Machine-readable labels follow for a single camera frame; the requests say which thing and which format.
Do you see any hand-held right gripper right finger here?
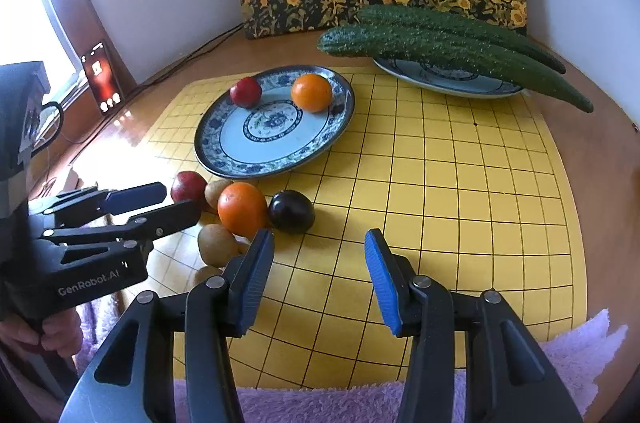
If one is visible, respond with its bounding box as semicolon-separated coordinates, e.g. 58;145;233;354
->
364;228;586;423

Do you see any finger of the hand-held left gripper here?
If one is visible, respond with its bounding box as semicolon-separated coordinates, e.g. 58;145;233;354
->
30;182;168;228
42;200;202;250

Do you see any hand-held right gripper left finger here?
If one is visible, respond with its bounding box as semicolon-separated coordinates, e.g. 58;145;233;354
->
65;228;276;423

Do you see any red apple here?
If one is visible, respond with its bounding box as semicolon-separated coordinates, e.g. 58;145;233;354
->
230;76;263;109
170;171;208;204

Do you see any brown kiwi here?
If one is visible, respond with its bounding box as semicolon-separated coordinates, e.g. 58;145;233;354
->
192;265;224;290
204;178;236;210
197;223;240;268

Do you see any orange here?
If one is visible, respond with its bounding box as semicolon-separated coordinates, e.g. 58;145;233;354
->
291;74;333;113
217;182;269;240

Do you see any dark purple plum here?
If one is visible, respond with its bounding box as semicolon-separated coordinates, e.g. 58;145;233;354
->
268;191;316;235

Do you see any large blue white porcelain plate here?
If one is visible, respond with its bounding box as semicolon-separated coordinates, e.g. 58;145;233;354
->
194;64;356;179

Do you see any person's left hand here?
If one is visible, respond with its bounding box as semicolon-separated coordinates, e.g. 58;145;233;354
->
0;308;84;359

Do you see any yellow grid game board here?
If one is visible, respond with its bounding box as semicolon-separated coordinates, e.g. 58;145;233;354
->
145;73;593;391

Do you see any smartphone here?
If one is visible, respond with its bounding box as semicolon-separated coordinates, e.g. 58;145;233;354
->
80;42;125;116

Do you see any purple fluffy towel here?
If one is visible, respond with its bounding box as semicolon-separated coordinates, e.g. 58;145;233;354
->
77;293;628;423

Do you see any window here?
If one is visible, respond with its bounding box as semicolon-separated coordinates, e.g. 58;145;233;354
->
0;0;81;104

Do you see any green cucumber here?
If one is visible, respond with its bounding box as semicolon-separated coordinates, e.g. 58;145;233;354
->
317;24;594;114
356;4;567;75

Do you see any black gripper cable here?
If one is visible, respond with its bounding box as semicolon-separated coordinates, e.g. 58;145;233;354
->
42;100;65;141

